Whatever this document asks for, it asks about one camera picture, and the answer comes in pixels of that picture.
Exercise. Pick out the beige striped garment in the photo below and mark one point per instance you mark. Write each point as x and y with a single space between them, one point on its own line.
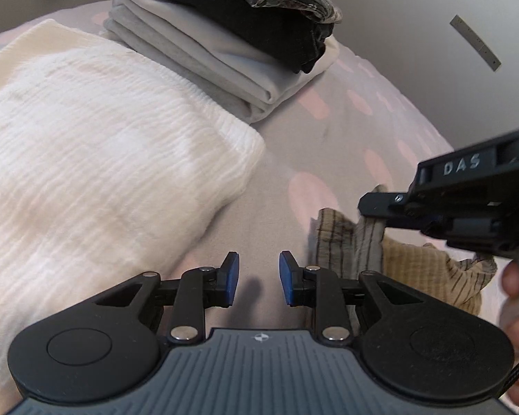
415 259

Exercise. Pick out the person's right hand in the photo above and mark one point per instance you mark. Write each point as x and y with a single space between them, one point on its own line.
512 281

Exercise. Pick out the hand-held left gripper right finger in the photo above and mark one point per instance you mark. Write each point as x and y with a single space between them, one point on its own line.
287 280

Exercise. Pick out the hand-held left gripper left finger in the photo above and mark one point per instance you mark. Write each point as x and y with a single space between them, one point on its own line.
231 277

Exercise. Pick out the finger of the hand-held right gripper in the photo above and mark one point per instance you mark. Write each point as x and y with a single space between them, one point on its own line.
380 205

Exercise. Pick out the pink dotted bed sheet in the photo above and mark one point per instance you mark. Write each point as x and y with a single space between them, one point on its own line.
350 138

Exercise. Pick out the folded grey garment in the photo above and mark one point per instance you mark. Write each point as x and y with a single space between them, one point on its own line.
207 65

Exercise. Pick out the grey metal wall strip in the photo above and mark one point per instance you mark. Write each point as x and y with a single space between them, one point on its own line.
475 42

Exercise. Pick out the folded black garment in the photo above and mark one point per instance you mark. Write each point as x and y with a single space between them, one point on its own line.
242 17

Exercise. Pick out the white crinkled cloth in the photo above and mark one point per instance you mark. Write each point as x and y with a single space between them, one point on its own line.
91 138

